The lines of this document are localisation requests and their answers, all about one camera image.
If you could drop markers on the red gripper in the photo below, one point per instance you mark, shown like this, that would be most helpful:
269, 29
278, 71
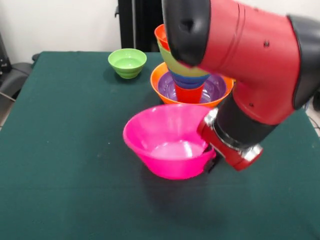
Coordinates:
225, 150

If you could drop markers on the pink plastic bowl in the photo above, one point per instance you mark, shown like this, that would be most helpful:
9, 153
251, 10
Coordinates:
162, 155

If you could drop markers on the red plastic cup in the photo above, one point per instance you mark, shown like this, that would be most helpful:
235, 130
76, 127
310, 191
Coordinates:
188, 95

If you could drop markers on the purple plastic bowl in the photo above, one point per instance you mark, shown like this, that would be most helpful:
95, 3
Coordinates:
216, 87

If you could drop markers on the large green plastic bowl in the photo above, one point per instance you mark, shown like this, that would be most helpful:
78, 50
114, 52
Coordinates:
172, 62

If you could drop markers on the red plastic bowl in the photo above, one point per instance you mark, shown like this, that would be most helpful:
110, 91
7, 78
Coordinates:
161, 37

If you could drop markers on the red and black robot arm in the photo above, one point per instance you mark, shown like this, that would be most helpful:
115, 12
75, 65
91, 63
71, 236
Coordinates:
250, 62

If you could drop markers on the small green plastic bowl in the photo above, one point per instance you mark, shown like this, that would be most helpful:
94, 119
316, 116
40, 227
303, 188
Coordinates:
127, 62

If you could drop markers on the dark green tablecloth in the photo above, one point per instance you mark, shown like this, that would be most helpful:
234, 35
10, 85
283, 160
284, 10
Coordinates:
75, 200

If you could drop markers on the black chair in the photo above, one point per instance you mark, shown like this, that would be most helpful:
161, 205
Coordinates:
15, 75

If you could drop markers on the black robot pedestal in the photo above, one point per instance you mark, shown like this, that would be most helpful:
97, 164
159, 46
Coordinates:
140, 25

